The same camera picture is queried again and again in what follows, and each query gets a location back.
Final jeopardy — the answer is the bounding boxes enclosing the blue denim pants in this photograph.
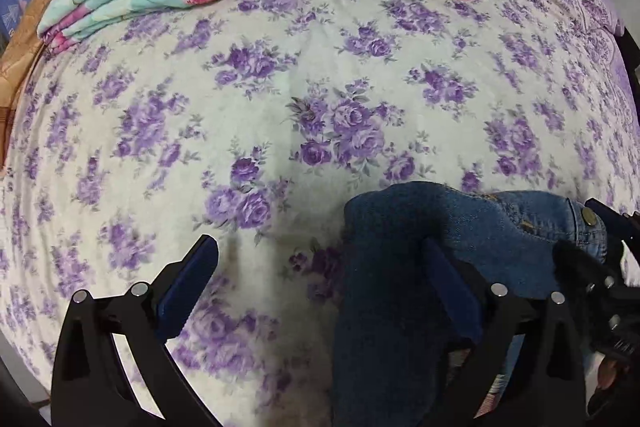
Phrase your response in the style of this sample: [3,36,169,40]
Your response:
[332,181,608,427]

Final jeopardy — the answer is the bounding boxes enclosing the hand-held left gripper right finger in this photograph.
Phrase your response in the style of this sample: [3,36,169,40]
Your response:
[422,237,588,427]

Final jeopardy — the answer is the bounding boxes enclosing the purple floral bed sheet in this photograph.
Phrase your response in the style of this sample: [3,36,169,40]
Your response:
[0,0,640,427]

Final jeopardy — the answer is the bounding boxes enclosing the blue printed cloth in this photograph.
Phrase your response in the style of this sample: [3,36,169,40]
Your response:
[0,0,36,42]

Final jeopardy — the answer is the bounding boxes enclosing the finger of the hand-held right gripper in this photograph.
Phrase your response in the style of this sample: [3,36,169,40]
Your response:
[584,198,640,240]
[552,239,618,303]

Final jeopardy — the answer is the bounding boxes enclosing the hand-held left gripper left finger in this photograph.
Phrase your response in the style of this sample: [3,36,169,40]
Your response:
[50,234,223,427]

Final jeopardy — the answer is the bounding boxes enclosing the person's right hand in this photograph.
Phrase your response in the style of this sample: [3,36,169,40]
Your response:
[595,354,625,391]

